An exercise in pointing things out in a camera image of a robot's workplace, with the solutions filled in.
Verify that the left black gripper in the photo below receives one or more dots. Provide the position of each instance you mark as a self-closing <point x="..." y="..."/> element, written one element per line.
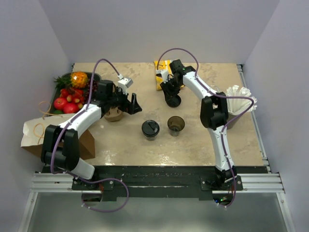
<point x="132" y="107"/>

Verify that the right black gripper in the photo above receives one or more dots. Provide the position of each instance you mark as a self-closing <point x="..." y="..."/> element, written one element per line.
<point x="167" y="92"/>

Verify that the black cup lid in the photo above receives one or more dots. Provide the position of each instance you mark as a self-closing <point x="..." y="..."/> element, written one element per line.
<point x="150" y="127"/>
<point x="174" y="102"/>

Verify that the dark coffee cup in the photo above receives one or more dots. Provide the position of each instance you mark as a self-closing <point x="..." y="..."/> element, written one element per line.
<point x="150" y="137"/>
<point x="175" y="125"/>

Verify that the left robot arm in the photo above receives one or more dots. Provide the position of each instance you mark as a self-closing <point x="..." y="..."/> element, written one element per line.
<point x="61" y="147"/>

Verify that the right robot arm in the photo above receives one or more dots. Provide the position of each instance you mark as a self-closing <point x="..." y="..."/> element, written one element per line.
<point x="213" y="113"/>

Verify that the cardboard cup carrier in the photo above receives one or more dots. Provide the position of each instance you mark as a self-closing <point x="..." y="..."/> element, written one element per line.
<point x="114" y="114"/>

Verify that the yellow snack bag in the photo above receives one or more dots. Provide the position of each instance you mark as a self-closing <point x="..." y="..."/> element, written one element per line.
<point x="162" y="65"/>

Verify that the purple grapes bunch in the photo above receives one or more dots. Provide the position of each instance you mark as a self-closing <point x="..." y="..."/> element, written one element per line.
<point x="90" y="89"/>

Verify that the black fruit tray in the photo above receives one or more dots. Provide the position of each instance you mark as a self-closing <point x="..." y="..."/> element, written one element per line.
<point x="64" y="82"/>

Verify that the small red fruits cluster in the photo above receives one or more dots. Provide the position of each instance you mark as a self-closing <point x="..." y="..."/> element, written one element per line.
<point x="73" y="95"/>

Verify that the orange toy pineapple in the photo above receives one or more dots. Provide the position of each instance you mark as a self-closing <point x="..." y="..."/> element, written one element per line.
<point x="78" y="79"/>

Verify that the red apple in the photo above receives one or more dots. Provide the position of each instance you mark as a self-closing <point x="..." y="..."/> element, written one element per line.
<point x="59" y="103"/>
<point x="70" y="108"/>

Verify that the grey straw holder cup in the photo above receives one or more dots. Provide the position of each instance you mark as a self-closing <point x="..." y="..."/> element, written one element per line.
<point x="232" y="120"/>

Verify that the green lime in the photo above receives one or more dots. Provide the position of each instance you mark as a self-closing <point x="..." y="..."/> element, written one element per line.
<point x="57" y="112"/>

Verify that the brown paper bag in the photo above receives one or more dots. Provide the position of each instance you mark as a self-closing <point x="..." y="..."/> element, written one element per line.
<point x="33" y="134"/>

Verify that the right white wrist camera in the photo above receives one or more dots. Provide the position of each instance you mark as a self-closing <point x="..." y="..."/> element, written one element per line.
<point x="162" y="76"/>

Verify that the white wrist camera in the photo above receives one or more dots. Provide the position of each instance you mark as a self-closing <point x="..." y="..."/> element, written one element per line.
<point x="162" y="76"/>
<point x="124" y="83"/>

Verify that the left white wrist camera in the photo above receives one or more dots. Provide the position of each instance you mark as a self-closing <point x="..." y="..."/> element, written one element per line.
<point x="124" y="83"/>

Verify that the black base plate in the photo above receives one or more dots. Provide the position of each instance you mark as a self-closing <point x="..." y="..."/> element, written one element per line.
<point x="154" y="182"/>

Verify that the aluminium frame rail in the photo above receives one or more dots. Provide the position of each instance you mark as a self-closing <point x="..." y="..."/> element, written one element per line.
<point x="62" y="183"/>

